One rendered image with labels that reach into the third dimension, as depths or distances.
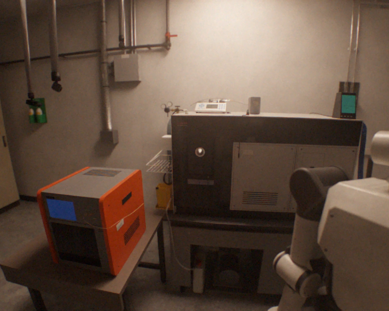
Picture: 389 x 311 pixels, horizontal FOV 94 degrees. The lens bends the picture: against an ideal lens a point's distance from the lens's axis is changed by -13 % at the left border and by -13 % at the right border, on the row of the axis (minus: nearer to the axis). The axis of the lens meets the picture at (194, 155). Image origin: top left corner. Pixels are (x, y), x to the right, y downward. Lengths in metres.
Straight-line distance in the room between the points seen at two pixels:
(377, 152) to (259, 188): 1.02
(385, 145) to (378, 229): 0.15
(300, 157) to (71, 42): 2.92
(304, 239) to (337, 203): 0.21
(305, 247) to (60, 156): 3.24
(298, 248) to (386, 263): 0.28
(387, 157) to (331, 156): 1.02
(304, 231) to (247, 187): 0.81
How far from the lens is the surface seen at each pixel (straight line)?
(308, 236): 0.65
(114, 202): 1.02
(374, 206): 0.46
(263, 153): 1.35
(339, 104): 1.55
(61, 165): 3.47
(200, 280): 1.87
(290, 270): 0.70
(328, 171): 0.64
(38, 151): 3.72
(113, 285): 1.13
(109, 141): 2.73
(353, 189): 0.49
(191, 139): 1.34
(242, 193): 1.42
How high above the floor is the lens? 1.51
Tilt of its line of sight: 14 degrees down
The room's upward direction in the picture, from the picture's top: straight up
